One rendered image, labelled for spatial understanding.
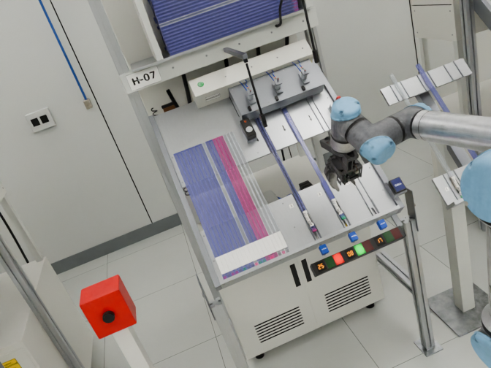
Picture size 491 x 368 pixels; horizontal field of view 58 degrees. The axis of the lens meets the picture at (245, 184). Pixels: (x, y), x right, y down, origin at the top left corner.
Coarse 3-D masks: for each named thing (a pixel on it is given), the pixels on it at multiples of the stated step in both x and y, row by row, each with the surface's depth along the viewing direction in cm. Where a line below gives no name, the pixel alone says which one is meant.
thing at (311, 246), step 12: (372, 216) 151; (384, 216) 154; (348, 228) 150; (360, 228) 155; (324, 240) 149; (288, 252) 147; (300, 252) 150; (264, 264) 146; (276, 264) 151; (240, 276) 145
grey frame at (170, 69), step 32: (96, 0) 153; (256, 32) 168; (288, 32) 171; (160, 64) 163; (192, 64) 166; (320, 64) 183; (160, 160) 179; (416, 256) 165; (416, 288) 171; (224, 320) 152
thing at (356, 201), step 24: (312, 192) 158; (336, 192) 158; (360, 192) 157; (384, 192) 157; (288, 216) 155; (312, 216) 154; (336, 216) 154; (360, 216) 154; (288, 240) 151; (312, 240) 151; (216, 264) 149
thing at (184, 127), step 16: (320, 96) 174; (176, 112) 174; (192, 112) 173; (208, 112) 173; (224, 112) 173; (272, 112) 172; (304, 112) 171; (320, 112) 171; (160, 128) 171; (176, 128) 171; (192, 128) 170; (208, 128) 170; (224, 128) 170; (256, 128) 169; (272, 128) 169; (288, 128) 169; (304, 128) 169; (320, 128) 168; (176, 144) 168; (192, 144) 168; (240, 144) 167; (256, 144) 167; (288, 144) 166
